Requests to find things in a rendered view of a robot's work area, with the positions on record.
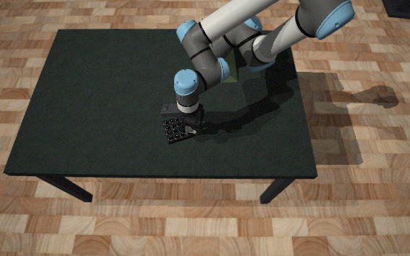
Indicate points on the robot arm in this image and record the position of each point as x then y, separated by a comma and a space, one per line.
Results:
236, 24

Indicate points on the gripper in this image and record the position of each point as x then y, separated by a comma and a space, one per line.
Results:
190, 120

